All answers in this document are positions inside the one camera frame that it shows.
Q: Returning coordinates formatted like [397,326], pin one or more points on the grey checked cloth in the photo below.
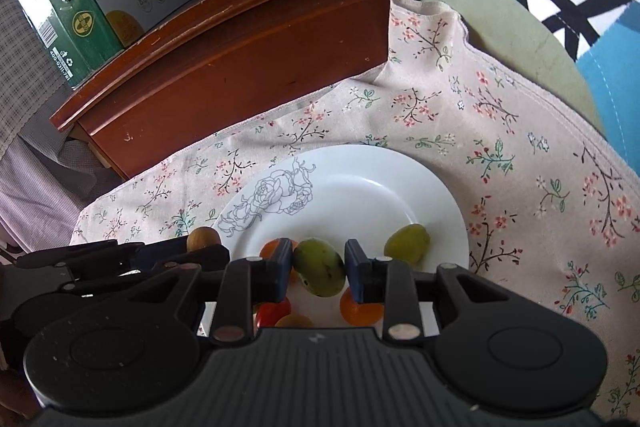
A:
[20,67]

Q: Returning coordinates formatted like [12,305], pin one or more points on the brown wooden nightstand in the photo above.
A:
[225,67]

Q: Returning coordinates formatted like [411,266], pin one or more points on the orange mandarin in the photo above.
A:
[269,250]
[362,314]

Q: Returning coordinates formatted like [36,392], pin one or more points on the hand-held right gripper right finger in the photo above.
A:
[353,268]

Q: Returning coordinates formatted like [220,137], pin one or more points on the brown kiwi fruit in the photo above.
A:
[202,238]
[295,322]

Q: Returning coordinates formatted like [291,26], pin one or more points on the green jujube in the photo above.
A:
[320,268]
[406,243]

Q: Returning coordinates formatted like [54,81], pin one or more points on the white plate with rose print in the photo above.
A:
[350,192]

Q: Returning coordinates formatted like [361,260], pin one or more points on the lavender striped cloth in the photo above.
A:
[50,192]

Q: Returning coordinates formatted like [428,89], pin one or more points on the olive green cushion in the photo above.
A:
[510,37]

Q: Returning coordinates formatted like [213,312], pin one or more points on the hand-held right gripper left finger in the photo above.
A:
[285,268]

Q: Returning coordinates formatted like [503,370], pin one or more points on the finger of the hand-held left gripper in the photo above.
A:
[205,258]
[75,255]

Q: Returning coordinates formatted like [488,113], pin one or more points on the beige floral tablecloth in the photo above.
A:
[525,147]

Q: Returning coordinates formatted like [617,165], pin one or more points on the red cherry tomato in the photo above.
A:
[272,313]

